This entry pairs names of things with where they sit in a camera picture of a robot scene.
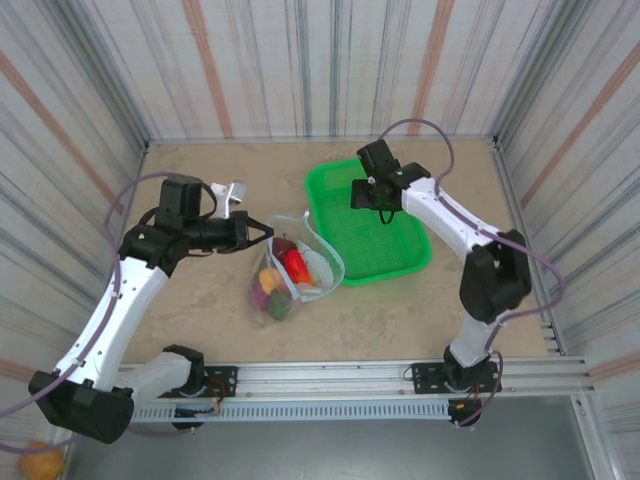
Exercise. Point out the dark red wrinkled fruit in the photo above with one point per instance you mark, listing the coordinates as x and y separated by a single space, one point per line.
281 247

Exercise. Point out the yellow-orange toy fruit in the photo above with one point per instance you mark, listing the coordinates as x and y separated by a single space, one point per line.
270 281

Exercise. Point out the orange-red toy mango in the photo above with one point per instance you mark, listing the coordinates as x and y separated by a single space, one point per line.
296 265

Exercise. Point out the purple toy vegetable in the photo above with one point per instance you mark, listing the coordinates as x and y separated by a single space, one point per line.
257 297

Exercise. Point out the dark green toy avocado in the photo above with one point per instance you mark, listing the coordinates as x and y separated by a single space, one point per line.
279 307

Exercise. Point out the clear zip-top bag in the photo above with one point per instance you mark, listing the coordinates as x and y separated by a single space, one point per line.
330 262

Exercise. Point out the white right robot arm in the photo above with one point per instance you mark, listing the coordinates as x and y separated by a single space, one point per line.
450 215

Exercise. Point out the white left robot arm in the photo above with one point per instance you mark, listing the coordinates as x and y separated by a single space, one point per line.
105 330

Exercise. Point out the green perforated plastic basket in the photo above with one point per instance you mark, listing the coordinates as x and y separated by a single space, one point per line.
395 250

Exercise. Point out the orange round object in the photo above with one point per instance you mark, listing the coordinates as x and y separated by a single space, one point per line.
42 462

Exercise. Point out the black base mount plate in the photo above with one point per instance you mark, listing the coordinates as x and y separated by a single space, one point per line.
222 382
427 380

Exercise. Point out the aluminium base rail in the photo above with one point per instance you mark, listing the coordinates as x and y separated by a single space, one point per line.
325 375

